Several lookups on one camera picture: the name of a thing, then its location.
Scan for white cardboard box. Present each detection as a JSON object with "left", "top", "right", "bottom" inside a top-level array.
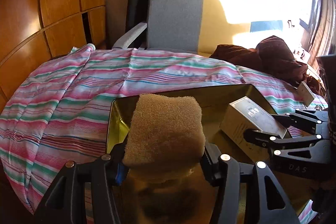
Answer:
[{"left": 220, "top": 96, "right": 289, "bottom": 162}]

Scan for yellow sponge block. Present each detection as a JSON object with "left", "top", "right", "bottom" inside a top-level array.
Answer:
[{"left": 123, "top": 94, "right": 206, "bottom": 168}]

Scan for beige box with blue stripe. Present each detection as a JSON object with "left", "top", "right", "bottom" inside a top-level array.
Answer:
[{"left": 297, "top": 82, "right": 315, "bottom": 107}]

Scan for maroon quilted jacket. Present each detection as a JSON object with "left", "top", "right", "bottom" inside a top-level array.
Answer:
[{"left": 210, "top": 36, "right": 326, "bottom": 97}]

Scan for gold metal tray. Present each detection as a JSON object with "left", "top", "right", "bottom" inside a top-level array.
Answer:
[{"left": 105, "top": 84, "right": 326, "bottom": 224}]

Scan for striped pink green tablecloth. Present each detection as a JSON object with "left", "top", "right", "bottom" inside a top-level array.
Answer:
[{"left": 0, "top": 43, "right": 329, "bottom": 224}]

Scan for grey office chair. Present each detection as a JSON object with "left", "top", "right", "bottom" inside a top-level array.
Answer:
[{"left": 113, "top": 0, "right": 203, "bottom": 54}]

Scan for dark rolled mat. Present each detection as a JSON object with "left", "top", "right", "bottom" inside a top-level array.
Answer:
[{"left": 125, "top": 0, "right": 154, "bottom": 48}]

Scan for wooden wardrobe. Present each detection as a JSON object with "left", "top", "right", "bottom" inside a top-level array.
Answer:
[{"left": 1, "top": 0, "right": 106, "bottom": 106}]

